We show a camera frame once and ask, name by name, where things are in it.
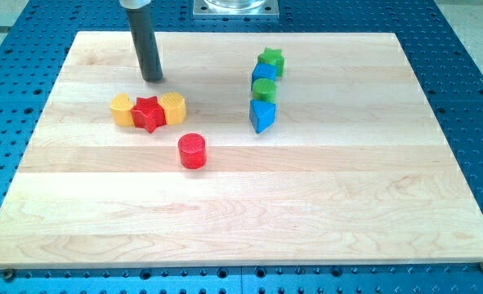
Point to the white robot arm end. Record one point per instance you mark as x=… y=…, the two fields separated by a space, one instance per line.
x=134 y=4

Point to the green star block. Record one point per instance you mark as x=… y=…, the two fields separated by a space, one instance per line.
x=273 y=57

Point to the red star block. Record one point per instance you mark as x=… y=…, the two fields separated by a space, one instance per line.
x=148 y=114

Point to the light wooden board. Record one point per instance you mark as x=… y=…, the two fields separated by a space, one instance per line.
x=354 y=170

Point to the blue triangle block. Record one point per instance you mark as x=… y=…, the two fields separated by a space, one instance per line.
x=261 y=115

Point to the red cylinder block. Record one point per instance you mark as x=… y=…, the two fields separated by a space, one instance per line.
x=192 y=150

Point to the green cylinder block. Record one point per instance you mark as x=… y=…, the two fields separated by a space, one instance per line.
x=264 y=89

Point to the blue cube block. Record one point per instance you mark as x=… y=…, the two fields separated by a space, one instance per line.
x=262 y=70

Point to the yellow hexagon block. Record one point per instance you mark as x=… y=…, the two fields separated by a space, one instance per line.
x=174 y=107

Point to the yellow heart block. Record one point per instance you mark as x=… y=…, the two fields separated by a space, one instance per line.
x=120 y=108

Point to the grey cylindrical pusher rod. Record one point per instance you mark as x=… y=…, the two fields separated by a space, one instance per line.
x=143 y=37

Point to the left board stop screw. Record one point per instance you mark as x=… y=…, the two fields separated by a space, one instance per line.
x=8 y=275

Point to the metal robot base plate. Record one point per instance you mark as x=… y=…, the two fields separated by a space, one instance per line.
x=235 y=8

